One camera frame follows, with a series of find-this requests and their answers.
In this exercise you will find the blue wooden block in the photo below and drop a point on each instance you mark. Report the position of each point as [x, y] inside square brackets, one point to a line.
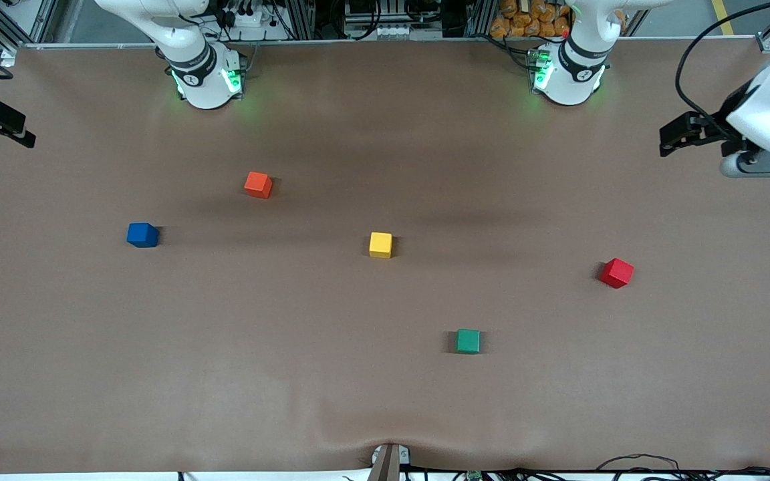
[142, 235]

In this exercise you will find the green wooden block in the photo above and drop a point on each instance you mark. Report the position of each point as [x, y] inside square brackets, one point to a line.
[468, 341]

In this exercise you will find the yellow wooden block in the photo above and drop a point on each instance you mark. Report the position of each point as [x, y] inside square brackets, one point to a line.
[380, 244]

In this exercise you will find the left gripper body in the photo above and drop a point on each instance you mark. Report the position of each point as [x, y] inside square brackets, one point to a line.
[723, 116]

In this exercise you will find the orange wooden block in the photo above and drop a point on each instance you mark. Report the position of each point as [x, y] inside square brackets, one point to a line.
[258, 185]

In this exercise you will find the white connector block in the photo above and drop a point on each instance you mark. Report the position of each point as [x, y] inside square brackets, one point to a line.
[392, 31]

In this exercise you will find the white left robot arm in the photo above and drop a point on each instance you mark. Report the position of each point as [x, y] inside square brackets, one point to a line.
[575, 73]

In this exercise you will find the aluminium upright profile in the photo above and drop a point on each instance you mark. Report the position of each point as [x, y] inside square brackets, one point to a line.
[478, 17]
[301, 20]

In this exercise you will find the white power strip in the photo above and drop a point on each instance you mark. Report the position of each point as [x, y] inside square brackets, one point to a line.
[248, 20]

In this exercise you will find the metal table clamp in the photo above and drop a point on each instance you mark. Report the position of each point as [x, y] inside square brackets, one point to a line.
[386, 464]

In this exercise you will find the brown table mat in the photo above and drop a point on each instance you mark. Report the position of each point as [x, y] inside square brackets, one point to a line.
[291, 334]

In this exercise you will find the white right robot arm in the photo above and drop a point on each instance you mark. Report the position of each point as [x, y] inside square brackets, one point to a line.
[204, 80]

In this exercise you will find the red wooden block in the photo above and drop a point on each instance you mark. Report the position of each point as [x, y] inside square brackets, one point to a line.
[617, 274]

